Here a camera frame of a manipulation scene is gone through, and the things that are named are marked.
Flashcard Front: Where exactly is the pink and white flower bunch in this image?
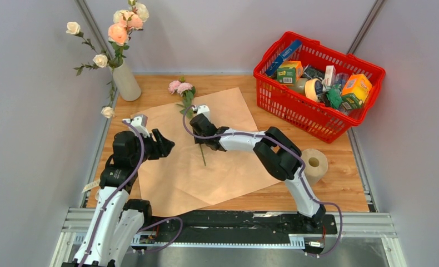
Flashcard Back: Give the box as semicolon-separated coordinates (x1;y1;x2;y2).
168;76;208;167

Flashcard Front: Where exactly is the green sponge box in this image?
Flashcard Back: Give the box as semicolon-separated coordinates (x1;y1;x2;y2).
276;61;303;86

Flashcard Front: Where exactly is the blue razor box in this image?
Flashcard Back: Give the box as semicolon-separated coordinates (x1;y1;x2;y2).
265;39;302;76

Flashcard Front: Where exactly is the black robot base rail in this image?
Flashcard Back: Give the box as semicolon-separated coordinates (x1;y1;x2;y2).
130;210;339;250

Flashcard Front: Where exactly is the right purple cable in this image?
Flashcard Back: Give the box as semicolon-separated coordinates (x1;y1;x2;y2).
182;106;343;258

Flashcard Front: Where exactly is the clear tape roll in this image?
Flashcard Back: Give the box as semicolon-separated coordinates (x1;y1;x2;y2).
289;78;309;95

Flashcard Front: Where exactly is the beige masking tape roll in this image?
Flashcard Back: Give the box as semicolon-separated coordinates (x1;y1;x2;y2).
305;78;323;102

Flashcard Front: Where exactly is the peach rose stem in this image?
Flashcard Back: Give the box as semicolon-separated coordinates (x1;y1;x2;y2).
108;9;143;68

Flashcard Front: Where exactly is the red plastic shopping basket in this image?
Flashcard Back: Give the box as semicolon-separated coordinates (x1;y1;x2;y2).
253;31;386;143

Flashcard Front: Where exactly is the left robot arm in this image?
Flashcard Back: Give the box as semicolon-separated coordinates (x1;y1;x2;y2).
62;129;175;266

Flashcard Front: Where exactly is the white rose stem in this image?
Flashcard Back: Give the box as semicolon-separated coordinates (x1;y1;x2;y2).
113;0;149;23

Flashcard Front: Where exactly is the dark foil packet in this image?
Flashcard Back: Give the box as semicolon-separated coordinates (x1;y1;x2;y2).
302;64;325;81

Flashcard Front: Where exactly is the small white bud stem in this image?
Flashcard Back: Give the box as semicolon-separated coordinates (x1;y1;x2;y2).
66;22;117;119

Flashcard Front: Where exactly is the green crumpled packet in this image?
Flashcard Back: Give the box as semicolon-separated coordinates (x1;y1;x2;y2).
326;85;342;110

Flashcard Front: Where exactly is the aluminium frame post right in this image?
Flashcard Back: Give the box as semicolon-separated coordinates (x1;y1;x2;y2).
347;0;386;54

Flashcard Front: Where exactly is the aluminium frame post left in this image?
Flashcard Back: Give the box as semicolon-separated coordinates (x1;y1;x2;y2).
74;0;113;56

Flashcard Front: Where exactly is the pink wrapping paper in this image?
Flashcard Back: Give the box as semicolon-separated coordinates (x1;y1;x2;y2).
131;89;286;217

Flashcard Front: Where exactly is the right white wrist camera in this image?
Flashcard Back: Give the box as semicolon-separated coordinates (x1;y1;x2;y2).
193;105;211;120

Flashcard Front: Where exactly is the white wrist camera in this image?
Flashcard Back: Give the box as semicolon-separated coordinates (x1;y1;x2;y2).
193;105;211;120
122;114;151;137

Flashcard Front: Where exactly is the beige cylindrical vase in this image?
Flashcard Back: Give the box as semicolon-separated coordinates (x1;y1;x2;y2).
112;62;142;102

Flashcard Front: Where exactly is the aluminium frame post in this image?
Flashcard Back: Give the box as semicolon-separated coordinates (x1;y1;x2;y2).
347;0;386;54
74;0;113;56

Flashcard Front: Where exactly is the white small box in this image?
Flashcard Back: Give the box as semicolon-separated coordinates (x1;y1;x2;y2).
322;65;336;90

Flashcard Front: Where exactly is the cream printed ribbon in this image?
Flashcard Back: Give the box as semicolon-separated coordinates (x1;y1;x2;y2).
82;179;100;193

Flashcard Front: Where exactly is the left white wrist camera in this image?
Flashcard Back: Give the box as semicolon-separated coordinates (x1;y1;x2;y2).
122;114;151;137

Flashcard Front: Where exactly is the orange and green box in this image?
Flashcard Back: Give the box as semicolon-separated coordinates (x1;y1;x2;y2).
341;74;373;110

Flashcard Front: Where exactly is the toilet paper roll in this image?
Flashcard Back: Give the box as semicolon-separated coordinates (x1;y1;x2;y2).
301;149;328;186

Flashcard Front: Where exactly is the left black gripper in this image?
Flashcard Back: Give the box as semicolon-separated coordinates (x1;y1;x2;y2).
130;128;175;166

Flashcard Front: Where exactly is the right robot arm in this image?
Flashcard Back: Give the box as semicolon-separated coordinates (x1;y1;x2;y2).
188;114;326;233

